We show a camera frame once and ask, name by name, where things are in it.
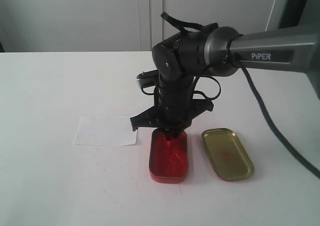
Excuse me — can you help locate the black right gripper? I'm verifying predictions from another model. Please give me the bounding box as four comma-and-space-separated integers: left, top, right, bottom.
130, 76, 214, 139

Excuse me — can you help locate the red stamp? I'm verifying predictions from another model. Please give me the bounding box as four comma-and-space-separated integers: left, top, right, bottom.
163, 132, 175, 143

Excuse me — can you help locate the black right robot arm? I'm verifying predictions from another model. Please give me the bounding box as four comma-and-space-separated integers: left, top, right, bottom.
130, 24, 320, 176

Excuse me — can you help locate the red ink pad tin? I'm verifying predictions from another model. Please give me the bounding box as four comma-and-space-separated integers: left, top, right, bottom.
149, 129, 189, 183

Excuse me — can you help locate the white paper sheet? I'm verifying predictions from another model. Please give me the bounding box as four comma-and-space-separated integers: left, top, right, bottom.
73, 115, 137, 146

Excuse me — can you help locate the gold tin lid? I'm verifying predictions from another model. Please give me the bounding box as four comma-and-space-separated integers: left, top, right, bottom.
201, 128, 255, 181

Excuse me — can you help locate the white cabinet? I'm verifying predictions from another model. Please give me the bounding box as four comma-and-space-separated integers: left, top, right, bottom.
0, 0, 287, 52

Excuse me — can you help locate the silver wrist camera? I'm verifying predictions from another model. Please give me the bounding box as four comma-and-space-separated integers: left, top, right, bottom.
136, 70, 159, 89

